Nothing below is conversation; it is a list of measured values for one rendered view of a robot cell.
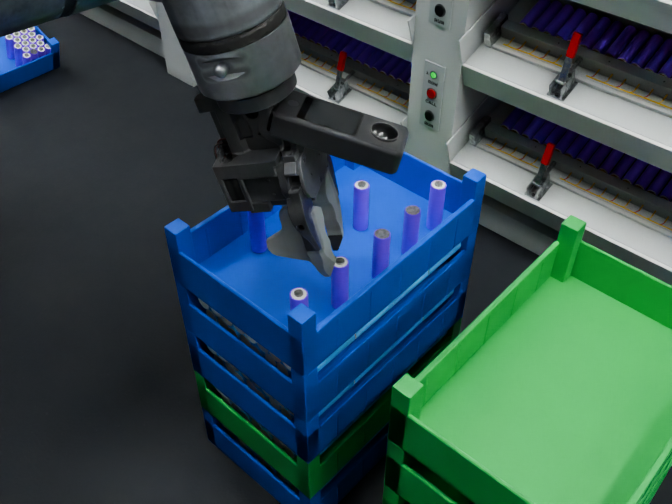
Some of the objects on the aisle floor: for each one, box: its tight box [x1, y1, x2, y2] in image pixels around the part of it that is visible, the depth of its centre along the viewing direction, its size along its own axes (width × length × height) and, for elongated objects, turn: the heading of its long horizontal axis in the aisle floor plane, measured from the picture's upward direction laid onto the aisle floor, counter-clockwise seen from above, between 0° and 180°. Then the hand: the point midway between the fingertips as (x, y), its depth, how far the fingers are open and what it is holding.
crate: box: [202, 407, 389, 504], centre depth 106 cm, size 30×20×8 cm
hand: (336, 251), depth 75 cm, fingers open, 3 cm apart
